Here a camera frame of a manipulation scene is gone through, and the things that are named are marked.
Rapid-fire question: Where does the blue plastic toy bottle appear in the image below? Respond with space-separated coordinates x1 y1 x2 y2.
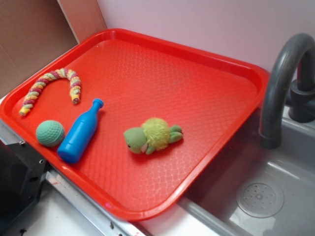
57 98 104 164

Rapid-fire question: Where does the green plush turtle toy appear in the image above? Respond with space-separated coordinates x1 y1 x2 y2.
124 118 183 155

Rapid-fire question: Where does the red plastic tray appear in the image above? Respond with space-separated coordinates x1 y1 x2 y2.
0 29 269 221

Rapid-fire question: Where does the green textured ball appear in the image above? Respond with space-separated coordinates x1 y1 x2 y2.
35 120 65 148

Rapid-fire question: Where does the grey plastic toy sink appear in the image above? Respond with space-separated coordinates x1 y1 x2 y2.
179 110 315 236

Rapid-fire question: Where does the grey toy faucet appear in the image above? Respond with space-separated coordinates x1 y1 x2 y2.
259 33 315 149

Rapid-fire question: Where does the brown cardboard panel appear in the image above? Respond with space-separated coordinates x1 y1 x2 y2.
0 0 107 97

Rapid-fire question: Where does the multicolour twisted rope toy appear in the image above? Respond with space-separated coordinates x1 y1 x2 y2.
19 68 82 116

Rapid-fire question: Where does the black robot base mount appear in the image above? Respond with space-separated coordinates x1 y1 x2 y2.
0 142 48 235

